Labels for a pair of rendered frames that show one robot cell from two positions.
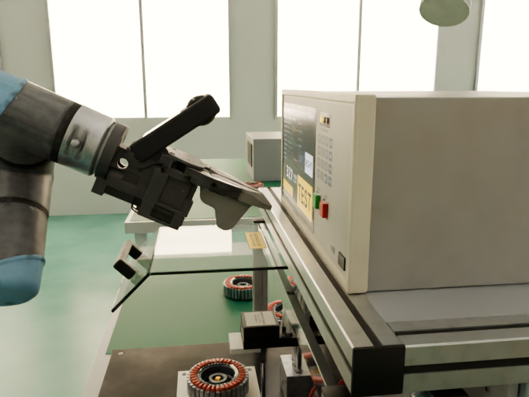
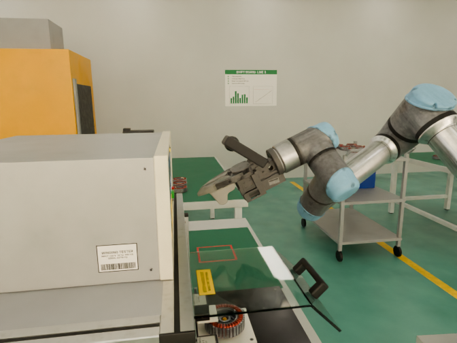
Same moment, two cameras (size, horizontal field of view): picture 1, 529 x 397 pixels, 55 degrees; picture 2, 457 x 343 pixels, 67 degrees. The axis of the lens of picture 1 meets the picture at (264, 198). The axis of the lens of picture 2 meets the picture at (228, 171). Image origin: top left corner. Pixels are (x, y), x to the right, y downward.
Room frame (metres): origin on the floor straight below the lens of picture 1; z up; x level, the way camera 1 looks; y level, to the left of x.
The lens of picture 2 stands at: (1.44, 0.05, 1.40)
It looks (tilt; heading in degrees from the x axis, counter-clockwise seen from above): 12 degrees down; 179
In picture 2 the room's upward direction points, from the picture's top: 1 degrees counter-clockwise
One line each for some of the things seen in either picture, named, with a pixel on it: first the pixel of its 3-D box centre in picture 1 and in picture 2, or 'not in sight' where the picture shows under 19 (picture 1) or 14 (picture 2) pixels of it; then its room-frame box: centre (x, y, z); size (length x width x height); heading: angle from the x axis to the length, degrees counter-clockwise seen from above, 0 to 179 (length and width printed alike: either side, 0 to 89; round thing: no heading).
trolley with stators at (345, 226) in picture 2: not in sight; (349, 192); (-1.80, 1.31, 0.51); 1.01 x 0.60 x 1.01; 7
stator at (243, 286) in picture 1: (242, 287); not in sight; (1.34, 0.06, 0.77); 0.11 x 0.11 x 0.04
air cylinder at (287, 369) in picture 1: (296, 377); not in sight; (0.84, -0.06, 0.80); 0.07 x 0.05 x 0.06; 7
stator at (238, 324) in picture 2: not in sight; (224, 320); (0.58, 0.05, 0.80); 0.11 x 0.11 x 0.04
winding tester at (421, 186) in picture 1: (436, 162); (77, 190); (0.73, -0.25, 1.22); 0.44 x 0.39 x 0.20; 7
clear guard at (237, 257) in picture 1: (219, 261); (236, 288); (0.82, 0.08, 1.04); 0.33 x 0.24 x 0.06; 97
